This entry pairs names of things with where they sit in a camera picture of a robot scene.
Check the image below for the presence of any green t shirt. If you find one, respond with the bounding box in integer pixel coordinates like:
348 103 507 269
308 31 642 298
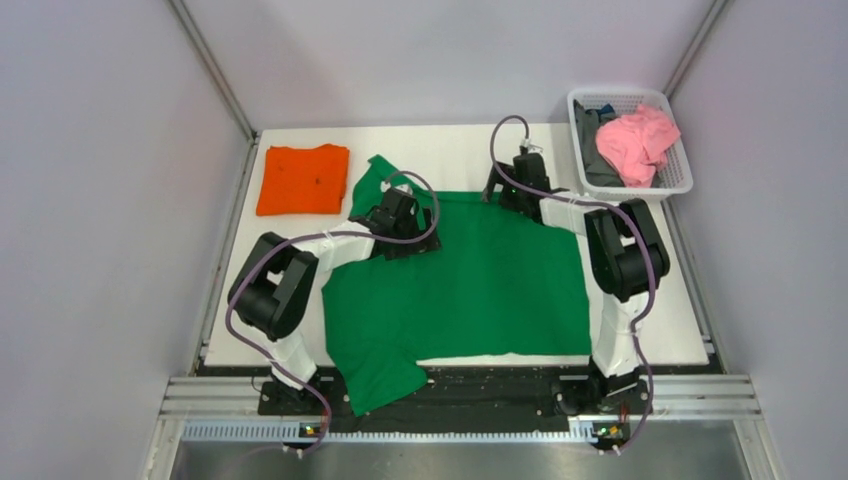
322 191 592 416

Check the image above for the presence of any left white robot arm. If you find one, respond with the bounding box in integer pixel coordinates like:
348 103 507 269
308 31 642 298
225 184 442 421

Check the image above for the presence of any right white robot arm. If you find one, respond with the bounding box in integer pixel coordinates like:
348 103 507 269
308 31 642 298
482 148 670 415

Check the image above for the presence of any grey t shirt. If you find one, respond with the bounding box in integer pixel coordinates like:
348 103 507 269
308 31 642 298
573 101 624 187

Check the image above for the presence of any folded orange t shirt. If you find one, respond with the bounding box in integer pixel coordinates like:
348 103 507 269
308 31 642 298
256 144 350 217

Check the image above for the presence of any white plastic basket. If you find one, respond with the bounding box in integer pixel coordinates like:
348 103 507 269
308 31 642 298
567 86 694 201

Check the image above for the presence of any pink t shirt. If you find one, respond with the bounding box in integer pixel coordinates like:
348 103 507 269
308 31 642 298
596 104 681 188

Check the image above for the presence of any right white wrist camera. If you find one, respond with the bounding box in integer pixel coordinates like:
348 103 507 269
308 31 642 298
519 137 544 155

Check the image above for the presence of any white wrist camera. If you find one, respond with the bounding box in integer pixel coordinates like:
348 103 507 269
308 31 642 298
519 137 544 155
393 184 415 196

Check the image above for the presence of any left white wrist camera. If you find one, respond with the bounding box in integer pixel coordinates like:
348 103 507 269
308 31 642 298
393 184 415 196

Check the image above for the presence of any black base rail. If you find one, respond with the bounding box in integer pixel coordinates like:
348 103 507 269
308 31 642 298
257 366 650 434

